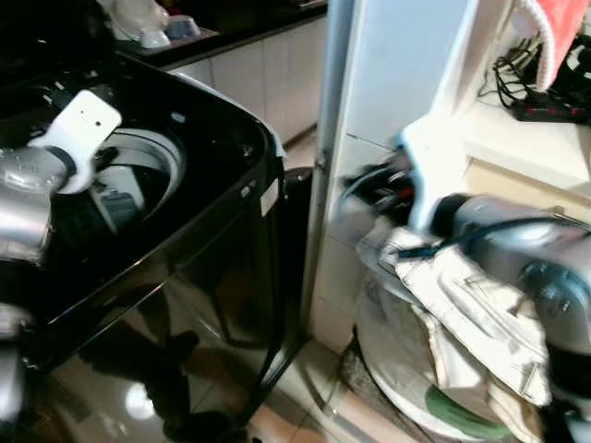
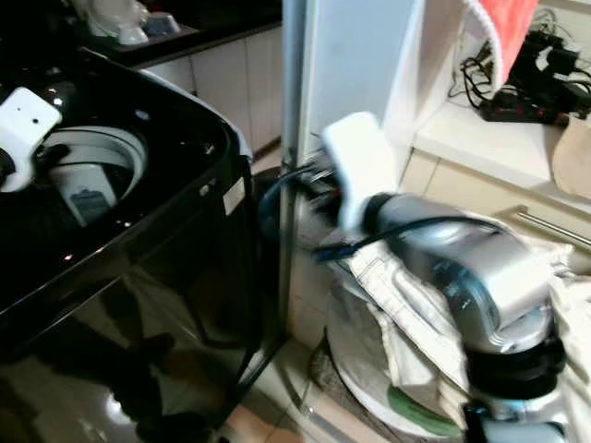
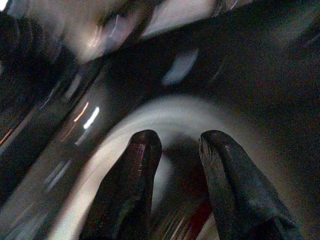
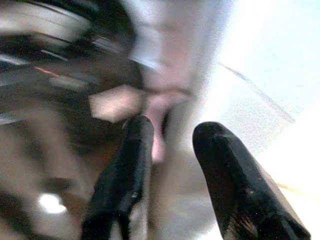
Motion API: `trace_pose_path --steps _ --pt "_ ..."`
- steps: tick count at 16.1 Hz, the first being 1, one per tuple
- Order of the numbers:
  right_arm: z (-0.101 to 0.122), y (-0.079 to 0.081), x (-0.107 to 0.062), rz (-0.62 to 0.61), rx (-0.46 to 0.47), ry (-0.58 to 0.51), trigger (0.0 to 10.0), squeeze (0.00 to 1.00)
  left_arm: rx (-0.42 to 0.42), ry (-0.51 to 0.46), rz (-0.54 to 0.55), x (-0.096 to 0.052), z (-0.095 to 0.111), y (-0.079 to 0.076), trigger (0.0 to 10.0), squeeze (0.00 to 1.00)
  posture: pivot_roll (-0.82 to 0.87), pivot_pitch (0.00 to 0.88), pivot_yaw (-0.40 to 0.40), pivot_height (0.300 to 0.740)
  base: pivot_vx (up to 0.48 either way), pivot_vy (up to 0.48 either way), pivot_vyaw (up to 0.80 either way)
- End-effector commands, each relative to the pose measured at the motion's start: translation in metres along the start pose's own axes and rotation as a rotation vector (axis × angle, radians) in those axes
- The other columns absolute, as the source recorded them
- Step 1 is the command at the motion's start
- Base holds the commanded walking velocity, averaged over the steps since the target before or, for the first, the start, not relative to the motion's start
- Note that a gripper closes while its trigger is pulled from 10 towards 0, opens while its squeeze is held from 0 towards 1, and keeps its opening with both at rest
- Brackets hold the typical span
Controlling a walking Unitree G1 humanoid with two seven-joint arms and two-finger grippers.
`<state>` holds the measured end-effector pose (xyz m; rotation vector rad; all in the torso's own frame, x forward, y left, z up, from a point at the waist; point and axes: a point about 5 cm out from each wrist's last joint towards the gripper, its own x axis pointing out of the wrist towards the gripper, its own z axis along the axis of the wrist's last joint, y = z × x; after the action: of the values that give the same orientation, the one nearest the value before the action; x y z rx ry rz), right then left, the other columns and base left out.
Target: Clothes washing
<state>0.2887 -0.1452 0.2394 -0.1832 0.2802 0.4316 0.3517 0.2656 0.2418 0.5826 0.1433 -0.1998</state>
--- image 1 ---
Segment cream cloth garment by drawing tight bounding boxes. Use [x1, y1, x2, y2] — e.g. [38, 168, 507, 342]
[356, 224, 557, 443]

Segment black top-load washing machine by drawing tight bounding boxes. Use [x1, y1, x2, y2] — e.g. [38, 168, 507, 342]
[0, 42, 298, 443]

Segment grey washer drum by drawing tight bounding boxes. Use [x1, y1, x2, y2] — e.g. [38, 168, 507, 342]
[85, 129, 187, 233]

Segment silver metal pole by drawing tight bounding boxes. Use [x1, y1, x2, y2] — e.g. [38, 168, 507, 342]
[299, 0, 357, 344]

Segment white appliance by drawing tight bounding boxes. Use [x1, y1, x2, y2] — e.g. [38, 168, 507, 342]
[96, 0, 173, 50]

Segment small blue cup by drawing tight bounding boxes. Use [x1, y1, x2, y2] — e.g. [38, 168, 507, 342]
[166, 13, 201, 41]

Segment white counter with black top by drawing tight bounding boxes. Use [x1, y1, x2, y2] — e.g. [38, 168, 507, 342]
[111, 0, 330, 147]

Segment white round laundry basket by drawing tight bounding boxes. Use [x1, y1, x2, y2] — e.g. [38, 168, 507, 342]
[355, 275, 518, 443]

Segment dark floor mat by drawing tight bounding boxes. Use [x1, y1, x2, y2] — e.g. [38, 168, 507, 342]
[336, 341, 400, 437]

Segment red towel with white trim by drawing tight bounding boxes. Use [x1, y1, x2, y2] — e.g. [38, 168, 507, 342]
[511, 0, 591, 92]

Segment green cloth item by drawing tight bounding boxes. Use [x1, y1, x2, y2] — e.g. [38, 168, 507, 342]
[425, 388, 511, 440]

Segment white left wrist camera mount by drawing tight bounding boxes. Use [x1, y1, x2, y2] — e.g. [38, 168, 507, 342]
[28, 90, 125, 195]

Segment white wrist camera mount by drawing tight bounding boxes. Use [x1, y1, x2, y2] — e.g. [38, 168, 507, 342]
[397, 114, 474, 233]
[28, 90, 125, 195]

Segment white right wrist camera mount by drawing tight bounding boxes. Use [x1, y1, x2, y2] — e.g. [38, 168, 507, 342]
[397, 114, 474, 233]

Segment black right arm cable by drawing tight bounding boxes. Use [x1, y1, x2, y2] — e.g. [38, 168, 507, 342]
[397, 217, 591, 260]

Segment silver drawer handle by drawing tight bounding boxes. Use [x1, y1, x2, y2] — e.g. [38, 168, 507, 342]
[543, 206, 591, 225]

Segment black power strip with cables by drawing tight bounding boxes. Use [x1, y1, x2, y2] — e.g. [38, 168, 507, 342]
[478, 35, 591, 126]

